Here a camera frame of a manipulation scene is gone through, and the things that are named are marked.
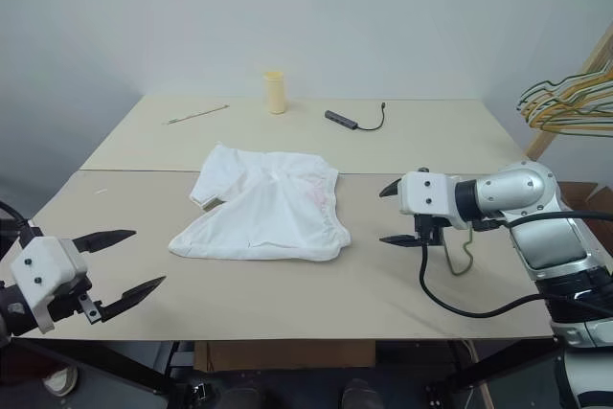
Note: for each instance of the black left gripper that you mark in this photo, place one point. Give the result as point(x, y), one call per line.
point(72, 299)

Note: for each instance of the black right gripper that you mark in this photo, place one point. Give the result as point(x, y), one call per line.
point(428, 229)

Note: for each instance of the white cloth garment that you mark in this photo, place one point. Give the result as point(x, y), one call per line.
point(278, 208)

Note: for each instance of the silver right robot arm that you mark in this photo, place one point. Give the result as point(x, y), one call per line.
point(551, 236)

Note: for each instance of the white shoe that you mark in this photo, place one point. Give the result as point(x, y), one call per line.
point(61, 380)

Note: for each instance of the cream plastic cup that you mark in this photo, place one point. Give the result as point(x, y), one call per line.
point(275, 95)

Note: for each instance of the thin wooden stick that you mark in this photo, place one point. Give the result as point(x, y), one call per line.
point(198, 114)

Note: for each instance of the dark rounded shape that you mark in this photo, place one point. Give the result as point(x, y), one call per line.
point(360, 394)

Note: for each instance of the wooden slat under table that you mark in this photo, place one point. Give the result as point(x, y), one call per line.
point(483, 380)

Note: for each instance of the open brown cardboard box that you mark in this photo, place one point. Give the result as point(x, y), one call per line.
point(586, 196)

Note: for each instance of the wooden clothes rack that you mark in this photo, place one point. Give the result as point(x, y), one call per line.
point(570, 90)

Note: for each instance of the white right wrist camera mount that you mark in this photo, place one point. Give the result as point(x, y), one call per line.
point(426, 193)

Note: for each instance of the black metal table frame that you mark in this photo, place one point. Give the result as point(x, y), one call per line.
point(120, 370)

